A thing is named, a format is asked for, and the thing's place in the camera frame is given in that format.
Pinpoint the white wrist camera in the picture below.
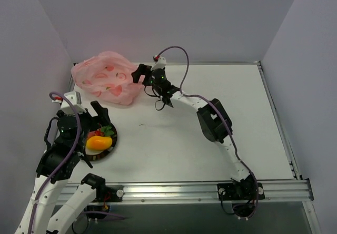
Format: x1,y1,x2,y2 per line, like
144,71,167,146
151,55,167,71
49,91,86,115

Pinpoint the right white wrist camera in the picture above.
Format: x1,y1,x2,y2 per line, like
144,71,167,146
151,55,167,71

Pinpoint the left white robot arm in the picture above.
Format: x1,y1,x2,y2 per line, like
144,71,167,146
16,99,111,233

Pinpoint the fake yellow orange mango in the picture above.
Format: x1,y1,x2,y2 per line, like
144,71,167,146
86,136,113,151

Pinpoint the pink plastic bag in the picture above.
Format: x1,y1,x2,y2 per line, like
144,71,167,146
71,52,142,106

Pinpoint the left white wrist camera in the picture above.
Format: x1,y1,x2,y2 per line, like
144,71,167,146
49,91,86,115

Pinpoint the fake red peach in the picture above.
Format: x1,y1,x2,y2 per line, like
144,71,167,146
88,131,97,139

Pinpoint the aluminium table frame rail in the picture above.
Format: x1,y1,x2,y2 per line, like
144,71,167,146
57,64,313,205

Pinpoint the fake berry sprig with leaves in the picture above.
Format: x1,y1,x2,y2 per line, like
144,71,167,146
95,126,115,137

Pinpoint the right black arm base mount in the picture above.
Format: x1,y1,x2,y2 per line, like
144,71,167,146
217,182,265,220

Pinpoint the black rimmed ceramic plate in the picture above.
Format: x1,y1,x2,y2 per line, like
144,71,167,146
85,123,118,161

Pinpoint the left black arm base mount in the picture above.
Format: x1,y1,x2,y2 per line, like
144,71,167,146
84,185,124,220

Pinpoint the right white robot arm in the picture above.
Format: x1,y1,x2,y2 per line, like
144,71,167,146
131,64,257,199

